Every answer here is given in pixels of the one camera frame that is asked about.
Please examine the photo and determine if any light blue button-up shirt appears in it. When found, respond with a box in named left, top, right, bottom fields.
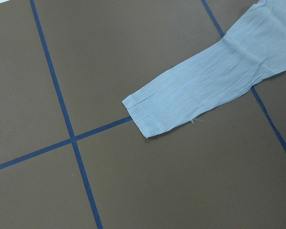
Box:
left=123, top=0, right=286, bottom=138

